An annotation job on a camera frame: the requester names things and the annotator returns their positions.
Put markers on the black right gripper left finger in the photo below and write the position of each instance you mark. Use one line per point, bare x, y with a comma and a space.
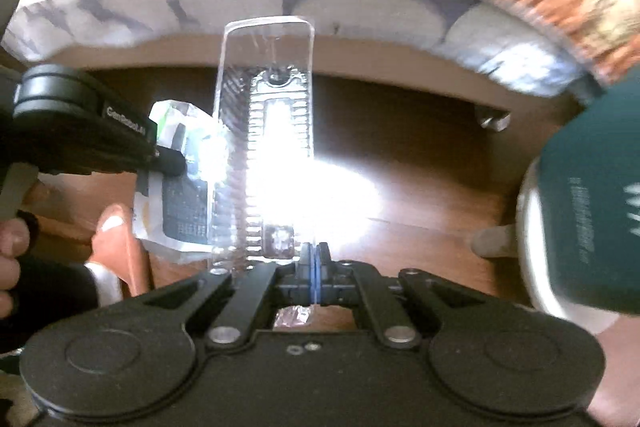
256, 298

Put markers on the clear plastic blister package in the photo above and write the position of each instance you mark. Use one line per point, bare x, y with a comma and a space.
263, 139

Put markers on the grey patterned mattress edge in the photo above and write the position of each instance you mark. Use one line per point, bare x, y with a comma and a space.
472, 33

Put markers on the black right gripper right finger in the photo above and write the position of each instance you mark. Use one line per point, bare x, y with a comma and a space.
359, 286

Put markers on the white black printed package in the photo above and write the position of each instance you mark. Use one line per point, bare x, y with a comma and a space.
172, 213

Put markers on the person left hand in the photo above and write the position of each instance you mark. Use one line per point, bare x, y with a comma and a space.
17, 237

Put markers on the white sock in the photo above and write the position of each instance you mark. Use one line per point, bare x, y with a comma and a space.
108, 285

